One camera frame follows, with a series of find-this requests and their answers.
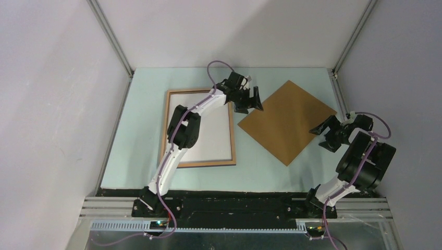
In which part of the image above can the brown backing board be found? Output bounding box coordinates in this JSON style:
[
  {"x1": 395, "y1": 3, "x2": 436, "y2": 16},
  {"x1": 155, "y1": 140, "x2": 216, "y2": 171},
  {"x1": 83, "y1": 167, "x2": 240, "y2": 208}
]
[{"x1": 238, "y1": 80, "x2": 337, "y2": 166}]

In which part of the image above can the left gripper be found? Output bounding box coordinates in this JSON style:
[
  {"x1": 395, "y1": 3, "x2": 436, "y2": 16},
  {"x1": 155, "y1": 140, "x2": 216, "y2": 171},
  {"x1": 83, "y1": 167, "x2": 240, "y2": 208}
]
[{"x1": 233, "y1": 86, "x2": 263, "y2": 115}]

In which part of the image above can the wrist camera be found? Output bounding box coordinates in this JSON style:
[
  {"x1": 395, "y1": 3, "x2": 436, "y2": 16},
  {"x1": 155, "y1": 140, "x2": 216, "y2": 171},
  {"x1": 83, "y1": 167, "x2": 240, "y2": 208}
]
[
  {"x1": 345, "y1": 111, "x2": 357, "y2": 123},
  {"x1": 240, "y1": 76, "x2": 251, "y2": 89}
]

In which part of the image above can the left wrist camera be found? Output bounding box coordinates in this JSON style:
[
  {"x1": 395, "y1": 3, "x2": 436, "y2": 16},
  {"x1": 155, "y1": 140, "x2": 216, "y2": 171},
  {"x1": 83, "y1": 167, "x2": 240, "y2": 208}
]
[{"x1": 240, "y1": 76, "x2": 251, "y2": 89}]

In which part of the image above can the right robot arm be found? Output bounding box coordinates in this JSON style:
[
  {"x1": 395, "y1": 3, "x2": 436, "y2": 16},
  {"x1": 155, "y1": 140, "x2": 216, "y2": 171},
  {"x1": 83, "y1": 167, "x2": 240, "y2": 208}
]
[{"x1": 303, "y1": 111, "x2": 397, "y2": 218}]

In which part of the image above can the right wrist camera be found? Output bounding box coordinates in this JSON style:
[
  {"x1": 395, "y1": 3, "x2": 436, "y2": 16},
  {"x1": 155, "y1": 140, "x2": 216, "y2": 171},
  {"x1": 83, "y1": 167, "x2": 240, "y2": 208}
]
[{"x1": 345, "y1": 111, "x2": 357, "y2": 123}]

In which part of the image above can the wooden picture frame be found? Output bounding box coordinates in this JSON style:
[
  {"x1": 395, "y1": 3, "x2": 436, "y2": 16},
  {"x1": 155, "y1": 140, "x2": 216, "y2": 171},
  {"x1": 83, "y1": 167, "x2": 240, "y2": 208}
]
[{"x1": 158, "y1": 87, "x2": 238, "y2": 170}]

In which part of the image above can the aluminium base frame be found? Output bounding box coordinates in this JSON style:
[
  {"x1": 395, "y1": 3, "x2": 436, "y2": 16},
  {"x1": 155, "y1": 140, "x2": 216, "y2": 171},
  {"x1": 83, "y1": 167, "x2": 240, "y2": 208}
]
[{"x1": 67, "y1": 191, "x2": 403, "y2": 249}]

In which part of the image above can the beach photo print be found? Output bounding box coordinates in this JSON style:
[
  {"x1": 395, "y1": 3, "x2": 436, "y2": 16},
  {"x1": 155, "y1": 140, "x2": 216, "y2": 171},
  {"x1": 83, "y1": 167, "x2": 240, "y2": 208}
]
[{"x1": 165, "y1": 91, "x2": 232, "y2": 164}]

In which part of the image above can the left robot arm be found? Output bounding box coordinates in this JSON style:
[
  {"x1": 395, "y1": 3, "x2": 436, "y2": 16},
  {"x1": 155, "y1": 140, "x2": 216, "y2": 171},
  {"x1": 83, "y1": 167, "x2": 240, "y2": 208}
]
[{"x1": 139, "y1": 71, "x2": 263, "y2": 217}]

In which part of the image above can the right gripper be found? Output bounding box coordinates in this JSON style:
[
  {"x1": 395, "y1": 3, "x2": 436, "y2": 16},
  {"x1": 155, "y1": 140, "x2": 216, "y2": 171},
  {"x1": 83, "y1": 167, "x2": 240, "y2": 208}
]
[{"x1": 309, "y1": 115, "x2": 351, "y2": 153}]

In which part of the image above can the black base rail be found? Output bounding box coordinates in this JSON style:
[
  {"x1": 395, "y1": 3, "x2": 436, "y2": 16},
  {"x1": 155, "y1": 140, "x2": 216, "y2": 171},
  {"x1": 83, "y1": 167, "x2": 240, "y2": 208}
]
[{"x1": 97, "y1": 189, "x2": 337, "y2": 230}]

